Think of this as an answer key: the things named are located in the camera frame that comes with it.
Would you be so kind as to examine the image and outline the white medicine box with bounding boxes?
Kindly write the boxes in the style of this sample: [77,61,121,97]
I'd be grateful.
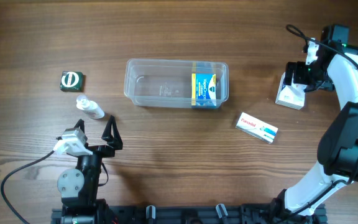
[275,73,306,110]

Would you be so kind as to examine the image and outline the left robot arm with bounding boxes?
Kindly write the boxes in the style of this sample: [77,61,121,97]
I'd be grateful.
[51,116,123,224]

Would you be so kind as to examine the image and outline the green Zam-Buk box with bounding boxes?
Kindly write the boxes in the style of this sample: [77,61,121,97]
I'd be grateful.
[60,71,84,92]

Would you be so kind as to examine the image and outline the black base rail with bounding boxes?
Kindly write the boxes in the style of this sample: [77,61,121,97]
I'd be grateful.
[50,203,326,224]

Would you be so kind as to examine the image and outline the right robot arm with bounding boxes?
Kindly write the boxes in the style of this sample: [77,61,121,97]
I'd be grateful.
[112,24,358,223]

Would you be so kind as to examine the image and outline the blue VapoDrops box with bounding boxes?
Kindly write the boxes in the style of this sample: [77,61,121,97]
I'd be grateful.
[191,73,216,108]

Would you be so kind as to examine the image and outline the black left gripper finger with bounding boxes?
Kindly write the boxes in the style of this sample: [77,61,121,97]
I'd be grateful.
[74,119,85,133]
[101,115,123,150]

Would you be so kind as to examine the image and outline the white Panadol box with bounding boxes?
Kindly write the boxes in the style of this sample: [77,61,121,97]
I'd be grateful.
[236,113,278,144]

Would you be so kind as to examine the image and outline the clear plastic container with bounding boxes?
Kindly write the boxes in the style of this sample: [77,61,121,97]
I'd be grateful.
[124,58,229,109]

